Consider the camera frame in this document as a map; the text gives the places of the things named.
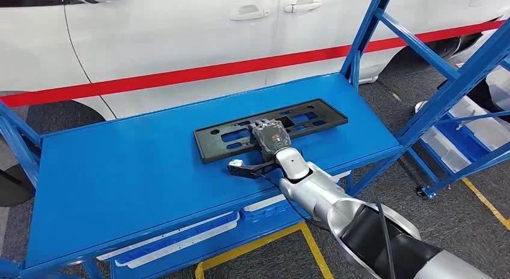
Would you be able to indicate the white car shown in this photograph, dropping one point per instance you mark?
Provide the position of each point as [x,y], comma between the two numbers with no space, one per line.
[159,38]

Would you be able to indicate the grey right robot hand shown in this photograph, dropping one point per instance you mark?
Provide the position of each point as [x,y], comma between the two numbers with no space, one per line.
[273,138]

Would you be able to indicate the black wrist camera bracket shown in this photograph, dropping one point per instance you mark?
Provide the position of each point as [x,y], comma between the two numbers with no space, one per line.
[251,170]

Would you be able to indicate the blue metal shelf rack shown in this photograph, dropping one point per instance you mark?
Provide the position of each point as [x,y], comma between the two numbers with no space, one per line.
[139,169]

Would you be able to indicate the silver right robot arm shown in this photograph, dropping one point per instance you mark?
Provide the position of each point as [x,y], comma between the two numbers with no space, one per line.
[318,189]

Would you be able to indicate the black plastic plate frame part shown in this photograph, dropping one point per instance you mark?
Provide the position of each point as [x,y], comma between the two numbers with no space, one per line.
[318,114]

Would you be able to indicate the clear plastic bin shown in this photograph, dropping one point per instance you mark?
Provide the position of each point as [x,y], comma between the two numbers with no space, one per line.
[486,128]
[448,149]

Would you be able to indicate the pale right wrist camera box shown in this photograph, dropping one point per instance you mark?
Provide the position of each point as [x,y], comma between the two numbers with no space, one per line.
[236,163]

